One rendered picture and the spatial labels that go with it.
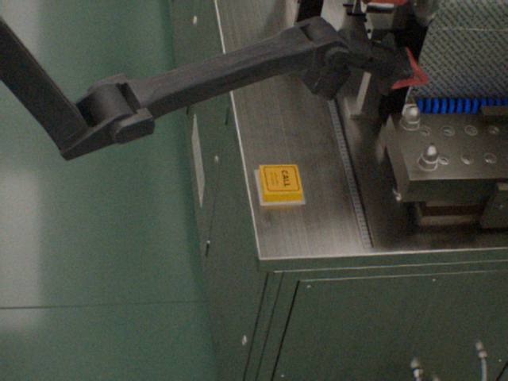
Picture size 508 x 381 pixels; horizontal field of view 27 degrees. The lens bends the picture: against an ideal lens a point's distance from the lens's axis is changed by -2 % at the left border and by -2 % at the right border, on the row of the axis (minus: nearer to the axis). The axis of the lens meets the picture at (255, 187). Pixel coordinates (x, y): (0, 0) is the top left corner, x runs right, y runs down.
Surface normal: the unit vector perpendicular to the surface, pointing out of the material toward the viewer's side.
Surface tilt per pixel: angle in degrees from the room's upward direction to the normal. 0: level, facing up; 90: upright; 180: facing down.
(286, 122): 0
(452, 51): 90
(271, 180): 0
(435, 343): 90
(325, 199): 0
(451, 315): 90
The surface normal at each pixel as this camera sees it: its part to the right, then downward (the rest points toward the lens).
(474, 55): 0.14, 0.77
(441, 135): 0.12, -0.64
